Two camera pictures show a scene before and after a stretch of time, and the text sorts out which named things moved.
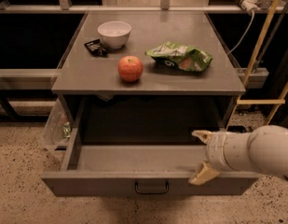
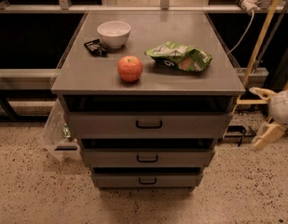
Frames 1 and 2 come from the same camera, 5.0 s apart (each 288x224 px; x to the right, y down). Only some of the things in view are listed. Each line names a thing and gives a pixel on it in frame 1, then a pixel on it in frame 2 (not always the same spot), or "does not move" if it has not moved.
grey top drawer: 137,170 → 150,117
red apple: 130,68 does not move
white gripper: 215,151 → 281,106
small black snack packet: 96,47 does not move
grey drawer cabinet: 132,76 does not move
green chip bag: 183,57 does not move
